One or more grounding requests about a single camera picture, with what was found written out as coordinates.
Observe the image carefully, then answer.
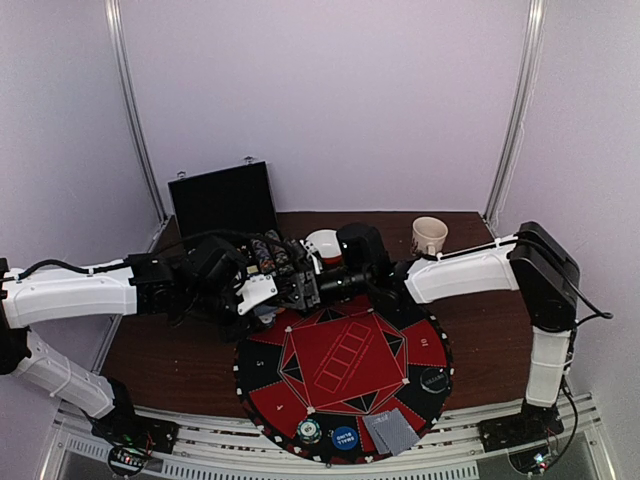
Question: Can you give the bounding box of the dealt face-down card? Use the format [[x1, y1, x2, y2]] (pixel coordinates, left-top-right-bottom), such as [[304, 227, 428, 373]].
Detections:
[[389, 408, 419, 456], [363, 411, 398, 454]]

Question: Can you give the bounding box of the blue small blind button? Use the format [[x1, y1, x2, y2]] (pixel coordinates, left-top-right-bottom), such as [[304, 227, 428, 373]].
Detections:
[[331, 426, 359, 451]]

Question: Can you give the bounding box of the stack of poker chips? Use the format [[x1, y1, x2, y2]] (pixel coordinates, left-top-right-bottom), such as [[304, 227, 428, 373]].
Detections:
[[296, 418, 322, 445]]

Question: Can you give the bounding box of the blue backed card deck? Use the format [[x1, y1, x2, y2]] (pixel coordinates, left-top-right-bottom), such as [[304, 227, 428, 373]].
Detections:
[[253, 305, 281, 326]]

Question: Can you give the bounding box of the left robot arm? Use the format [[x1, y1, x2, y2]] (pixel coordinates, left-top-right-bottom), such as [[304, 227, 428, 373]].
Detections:
[[1, 237, 278, 444]]

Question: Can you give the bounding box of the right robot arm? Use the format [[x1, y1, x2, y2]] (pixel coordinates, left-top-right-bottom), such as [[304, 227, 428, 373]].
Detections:
[[398, 217, 581, 442]]

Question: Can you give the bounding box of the white bowl orange outside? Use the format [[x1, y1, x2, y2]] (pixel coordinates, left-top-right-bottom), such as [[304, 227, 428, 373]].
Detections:
[[306, 229, 343, 266]]

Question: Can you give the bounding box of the chip row in case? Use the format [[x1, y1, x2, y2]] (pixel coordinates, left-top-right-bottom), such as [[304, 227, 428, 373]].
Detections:
[[250, 239, 276, 275], [264, 229, 294, 275]]

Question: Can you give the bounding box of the cream ceramic mug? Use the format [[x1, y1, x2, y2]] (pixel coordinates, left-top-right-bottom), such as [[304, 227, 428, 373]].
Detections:
[[411, 216, 449, 256]]

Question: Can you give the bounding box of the black poker chip case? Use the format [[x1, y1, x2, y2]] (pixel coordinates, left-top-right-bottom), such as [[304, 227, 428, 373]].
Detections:
[[169, 162, 287, 268]]

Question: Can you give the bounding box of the round red black poker mat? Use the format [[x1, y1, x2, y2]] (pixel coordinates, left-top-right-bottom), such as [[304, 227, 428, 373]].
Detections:
[[233, 296, 454, 464]]

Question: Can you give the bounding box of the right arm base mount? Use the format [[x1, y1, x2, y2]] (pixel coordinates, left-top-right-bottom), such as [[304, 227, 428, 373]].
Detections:
[[478, 414, 564, 476]]

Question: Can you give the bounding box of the left aluminium frame post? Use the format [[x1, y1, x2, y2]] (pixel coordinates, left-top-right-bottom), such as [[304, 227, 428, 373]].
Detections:
[[104, 0, 168, 223]]

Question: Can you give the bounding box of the aluminium frame post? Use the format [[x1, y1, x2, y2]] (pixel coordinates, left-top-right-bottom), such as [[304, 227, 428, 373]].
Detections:
[[104, 0, 168, 223], [484, 0, 547, 233]]

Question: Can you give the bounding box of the right aluminium frame post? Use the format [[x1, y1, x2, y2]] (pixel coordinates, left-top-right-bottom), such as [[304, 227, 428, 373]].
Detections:
[[484, 0, 547, 233]]

